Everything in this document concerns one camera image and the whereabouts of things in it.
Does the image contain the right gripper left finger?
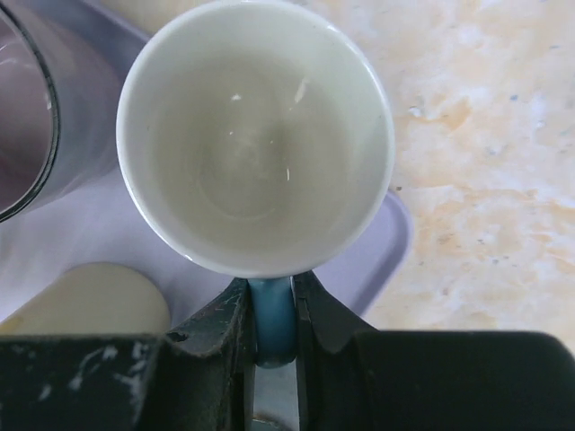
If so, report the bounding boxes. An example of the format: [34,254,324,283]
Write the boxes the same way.
[135,278,255,430]

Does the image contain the transparent purple cup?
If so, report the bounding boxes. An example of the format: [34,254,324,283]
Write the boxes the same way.
[1,1,121,220]

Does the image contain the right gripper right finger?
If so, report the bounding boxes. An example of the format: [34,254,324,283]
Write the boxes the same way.
[294,271,382,430]

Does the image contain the lavender plastic tray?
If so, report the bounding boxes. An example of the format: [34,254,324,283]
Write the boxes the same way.
[0,0,415,336]

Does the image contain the cream and blue mug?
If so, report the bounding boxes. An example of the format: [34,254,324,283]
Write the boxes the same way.
[116,1,395,367]

